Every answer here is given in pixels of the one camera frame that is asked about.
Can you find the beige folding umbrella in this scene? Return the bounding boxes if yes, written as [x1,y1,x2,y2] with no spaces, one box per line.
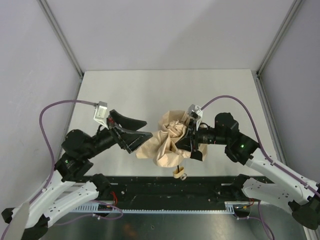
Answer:
[135,109,209,181]

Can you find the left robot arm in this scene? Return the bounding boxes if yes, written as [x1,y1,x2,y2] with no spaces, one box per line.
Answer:
[1,110,153,240]

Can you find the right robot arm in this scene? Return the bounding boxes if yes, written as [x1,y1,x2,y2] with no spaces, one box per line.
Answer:
[176,112,320,230]

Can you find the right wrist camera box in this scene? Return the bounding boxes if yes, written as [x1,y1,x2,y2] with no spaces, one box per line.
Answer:
[187,104,203,127]

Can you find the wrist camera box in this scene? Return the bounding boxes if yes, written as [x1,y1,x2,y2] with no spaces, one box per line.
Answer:
[93,101,109,128]
[187,104,203,127]

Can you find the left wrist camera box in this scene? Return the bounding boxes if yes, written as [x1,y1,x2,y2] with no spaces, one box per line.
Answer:
[93,101,109,128]

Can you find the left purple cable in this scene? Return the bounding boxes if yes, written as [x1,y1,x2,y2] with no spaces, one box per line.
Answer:
[39,99,98,191]

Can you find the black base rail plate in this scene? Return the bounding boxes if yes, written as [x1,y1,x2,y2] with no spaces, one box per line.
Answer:
[84,174,261,211]

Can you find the grey slotted cable duct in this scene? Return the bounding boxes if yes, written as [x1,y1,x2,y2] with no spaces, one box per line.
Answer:
[69,202,237,215]

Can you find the left aluminium frame post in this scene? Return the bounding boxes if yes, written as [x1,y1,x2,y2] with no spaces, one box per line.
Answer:
[37,0,84,79]

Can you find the aluminium frame post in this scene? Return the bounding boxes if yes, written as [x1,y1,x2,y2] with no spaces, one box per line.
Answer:
[37,0,84,79]
[256,0,305,76]

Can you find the right aluminium frame post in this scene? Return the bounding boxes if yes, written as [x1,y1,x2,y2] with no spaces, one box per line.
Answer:
[256,0,305,76]

